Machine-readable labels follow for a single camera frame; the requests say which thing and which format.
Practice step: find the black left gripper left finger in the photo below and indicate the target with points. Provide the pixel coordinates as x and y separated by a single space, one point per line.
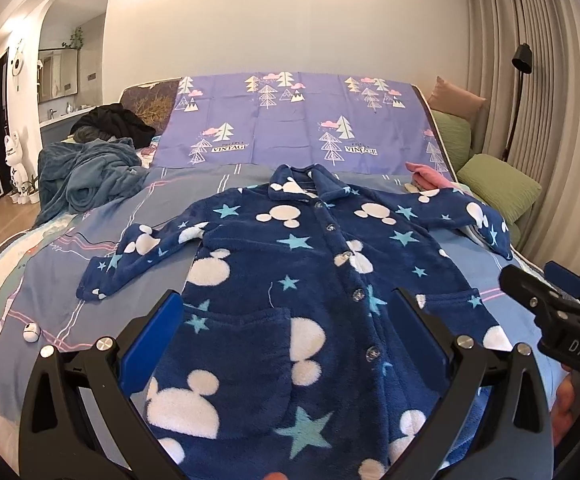
77 419

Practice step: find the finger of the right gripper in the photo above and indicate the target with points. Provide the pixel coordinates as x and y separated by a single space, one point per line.
535 295
563 278

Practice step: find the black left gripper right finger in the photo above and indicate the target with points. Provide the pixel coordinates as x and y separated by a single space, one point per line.
513 440

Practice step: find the navy fleece pajama top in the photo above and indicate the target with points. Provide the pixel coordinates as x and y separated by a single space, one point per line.
299 355

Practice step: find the black clothes pile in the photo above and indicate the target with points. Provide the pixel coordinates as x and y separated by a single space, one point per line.
112 121

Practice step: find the small white round gadget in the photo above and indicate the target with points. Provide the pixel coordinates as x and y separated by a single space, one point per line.
31 333

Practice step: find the green cushion near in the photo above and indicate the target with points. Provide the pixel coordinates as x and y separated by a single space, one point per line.
500 185

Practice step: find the green cushion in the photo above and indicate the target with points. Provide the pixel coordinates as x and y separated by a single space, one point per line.
456 135
500 185

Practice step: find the blue grey striped bed cover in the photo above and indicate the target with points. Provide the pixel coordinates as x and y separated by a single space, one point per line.
46 291

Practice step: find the pink folded garment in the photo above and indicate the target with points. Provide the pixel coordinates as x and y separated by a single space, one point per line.
426 178

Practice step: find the green cushion far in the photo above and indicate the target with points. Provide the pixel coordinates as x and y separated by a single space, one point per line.
456 135

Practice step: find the peach pillow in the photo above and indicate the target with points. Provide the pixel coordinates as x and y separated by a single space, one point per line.
453 100

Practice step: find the black floor lamp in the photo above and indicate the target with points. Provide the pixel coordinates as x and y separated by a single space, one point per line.
522 62

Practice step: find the beige curtain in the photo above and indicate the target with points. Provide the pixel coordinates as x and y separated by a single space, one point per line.
546 145

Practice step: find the teal crumpled blanket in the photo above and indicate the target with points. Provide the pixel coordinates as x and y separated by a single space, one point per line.
78 177

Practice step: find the white cat figurine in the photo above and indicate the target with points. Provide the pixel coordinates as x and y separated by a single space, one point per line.
18 173

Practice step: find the brown patterned pillow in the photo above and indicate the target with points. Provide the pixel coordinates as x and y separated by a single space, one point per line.
152 102

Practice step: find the purple tree print sheet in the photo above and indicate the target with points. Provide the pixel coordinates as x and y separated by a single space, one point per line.
366 125

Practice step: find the wall mirror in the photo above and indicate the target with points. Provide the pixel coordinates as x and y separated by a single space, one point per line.
57 74

